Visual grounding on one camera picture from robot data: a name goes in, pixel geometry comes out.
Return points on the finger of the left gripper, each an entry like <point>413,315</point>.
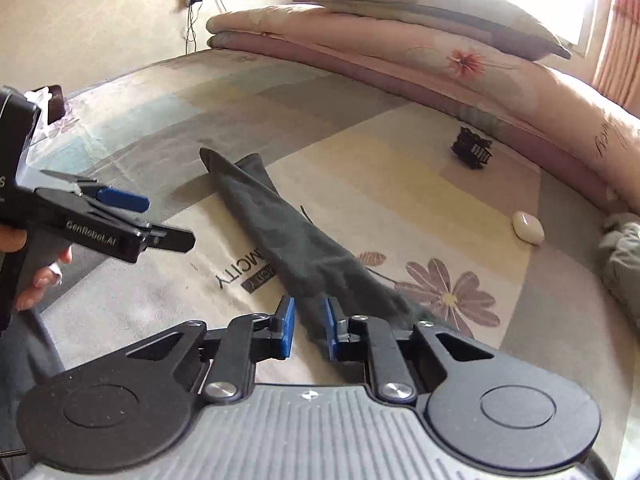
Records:
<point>103,193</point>
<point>167,238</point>

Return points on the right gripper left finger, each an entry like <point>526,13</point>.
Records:
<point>235,350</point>

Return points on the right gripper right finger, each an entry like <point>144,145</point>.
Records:
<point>371,342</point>

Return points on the dark grey trousers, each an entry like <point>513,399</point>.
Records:
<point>310,265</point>

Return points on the striped pastel bed sheet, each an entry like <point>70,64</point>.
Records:
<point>375,172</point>

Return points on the white earbuds case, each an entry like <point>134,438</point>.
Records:
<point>527,228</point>

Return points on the black hair claw clip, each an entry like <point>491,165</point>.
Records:
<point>472,149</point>

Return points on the bundled grey white cloth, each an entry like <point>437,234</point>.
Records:
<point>619,262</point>

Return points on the folded floral pink quilt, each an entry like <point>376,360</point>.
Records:
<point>560,108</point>

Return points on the grey floral pillow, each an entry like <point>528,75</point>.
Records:
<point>498,23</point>

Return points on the pink right curtain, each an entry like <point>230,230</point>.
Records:
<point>617,73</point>

